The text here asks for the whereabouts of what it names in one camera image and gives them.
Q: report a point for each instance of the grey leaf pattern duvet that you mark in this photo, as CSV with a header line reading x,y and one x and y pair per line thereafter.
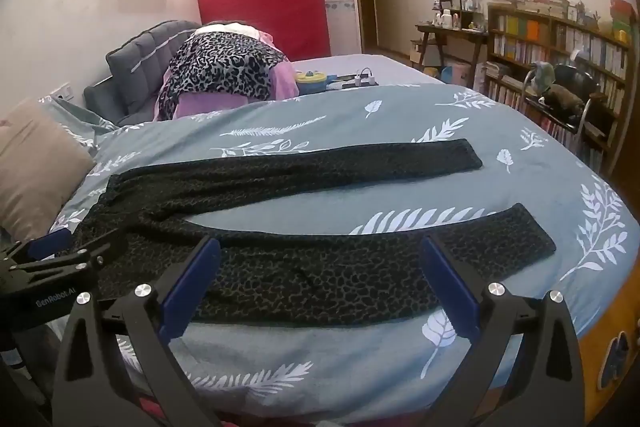
x,y
392,369

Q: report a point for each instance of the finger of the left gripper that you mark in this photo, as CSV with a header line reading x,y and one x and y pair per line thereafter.
x,y
94,256
50,245

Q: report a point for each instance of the wall power socket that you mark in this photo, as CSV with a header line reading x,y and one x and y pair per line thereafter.
x,y
64,92

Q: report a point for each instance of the small desk top shelf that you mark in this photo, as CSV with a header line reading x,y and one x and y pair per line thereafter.
x,y
461,14

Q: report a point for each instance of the pink purple bedding pile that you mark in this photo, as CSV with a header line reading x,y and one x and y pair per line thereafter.
x,y
282,79

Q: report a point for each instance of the dark grey padded headboard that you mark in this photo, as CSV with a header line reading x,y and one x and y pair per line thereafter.
x,y
137,68

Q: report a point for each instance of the wooden bookshelf with books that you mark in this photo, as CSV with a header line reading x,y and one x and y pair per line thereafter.
x,y
559,32

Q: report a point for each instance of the black leopard print pants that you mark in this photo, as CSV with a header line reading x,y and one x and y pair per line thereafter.
x,y
287,256

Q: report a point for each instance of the red upright mattress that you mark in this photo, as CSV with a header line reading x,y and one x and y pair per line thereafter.
x,y
265,1

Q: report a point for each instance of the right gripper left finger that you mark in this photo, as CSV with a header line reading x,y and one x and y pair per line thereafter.
x,y
92,386

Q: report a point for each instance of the beige pillow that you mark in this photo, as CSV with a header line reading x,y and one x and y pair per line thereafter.
x,y
41,168

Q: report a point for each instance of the leopard print blanket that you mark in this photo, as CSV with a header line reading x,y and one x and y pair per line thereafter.
x,y
218,62

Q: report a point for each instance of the black metal chair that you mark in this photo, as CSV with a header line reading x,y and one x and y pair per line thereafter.
x,y
572,100

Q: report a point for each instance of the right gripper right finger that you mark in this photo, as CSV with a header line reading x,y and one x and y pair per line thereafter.
x,y
523,366

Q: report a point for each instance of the yellow blue round toy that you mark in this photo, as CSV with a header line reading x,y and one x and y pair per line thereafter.
x,y
310,82

